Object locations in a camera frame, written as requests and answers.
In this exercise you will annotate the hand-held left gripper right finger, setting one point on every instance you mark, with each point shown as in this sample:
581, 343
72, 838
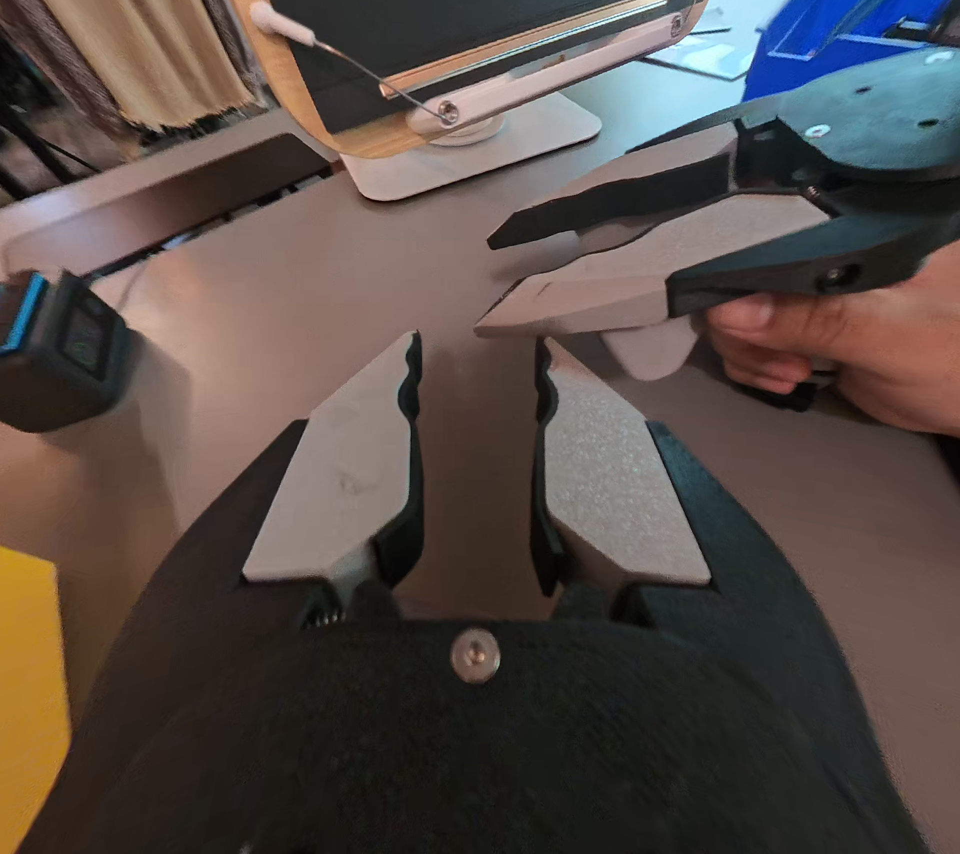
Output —
615, 494

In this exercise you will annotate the blue plastic bin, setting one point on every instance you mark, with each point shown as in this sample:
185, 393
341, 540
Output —
840, 22

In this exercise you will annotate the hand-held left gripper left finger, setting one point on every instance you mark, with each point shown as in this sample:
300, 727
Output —
338, 494

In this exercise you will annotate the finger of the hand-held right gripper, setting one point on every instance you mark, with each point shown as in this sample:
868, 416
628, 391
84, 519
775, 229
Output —
645, 172
630, 284

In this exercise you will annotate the yellow plastic bin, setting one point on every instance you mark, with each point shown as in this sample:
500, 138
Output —
30, 674

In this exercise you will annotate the person's right hand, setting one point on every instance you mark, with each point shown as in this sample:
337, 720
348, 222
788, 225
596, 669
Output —
885, 344

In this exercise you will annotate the black device case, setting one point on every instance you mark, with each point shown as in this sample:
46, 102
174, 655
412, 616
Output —
60, 352

